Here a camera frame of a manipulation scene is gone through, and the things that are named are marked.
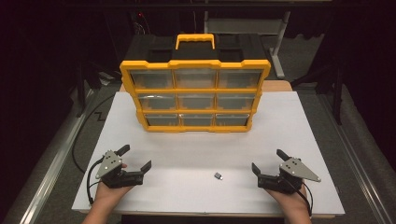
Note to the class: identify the grey metal stand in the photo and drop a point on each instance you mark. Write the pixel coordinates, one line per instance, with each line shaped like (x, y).
(280, 37)

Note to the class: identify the dark device with red light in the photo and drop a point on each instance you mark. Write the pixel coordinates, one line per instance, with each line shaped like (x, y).
(140, 15)

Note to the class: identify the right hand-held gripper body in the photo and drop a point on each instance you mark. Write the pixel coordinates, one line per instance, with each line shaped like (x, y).
(295, 171)

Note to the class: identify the aluminium floor rail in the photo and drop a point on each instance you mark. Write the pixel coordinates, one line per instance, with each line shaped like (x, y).
(56, 161)
(358, 161)

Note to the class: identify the set of clear organizer drawers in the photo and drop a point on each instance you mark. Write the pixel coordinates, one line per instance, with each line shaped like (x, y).
(152, 79)

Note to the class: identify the small grey adapter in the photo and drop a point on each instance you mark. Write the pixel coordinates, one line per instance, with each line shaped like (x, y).
(218, 176)

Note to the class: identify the person's right hand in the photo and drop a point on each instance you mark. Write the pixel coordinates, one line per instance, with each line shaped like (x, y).
(294, 202)

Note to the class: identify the yellow black organizer cabinet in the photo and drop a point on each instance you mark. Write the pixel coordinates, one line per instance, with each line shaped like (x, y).
(196, 63)

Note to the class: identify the black stand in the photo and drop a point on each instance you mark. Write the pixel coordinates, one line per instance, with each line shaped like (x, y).
(337, 99)
(81, 93)

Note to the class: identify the person's left hand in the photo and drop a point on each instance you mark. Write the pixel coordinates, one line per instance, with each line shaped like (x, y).
(107, 196)

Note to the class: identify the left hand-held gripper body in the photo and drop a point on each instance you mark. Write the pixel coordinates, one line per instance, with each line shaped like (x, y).
(109, 165)

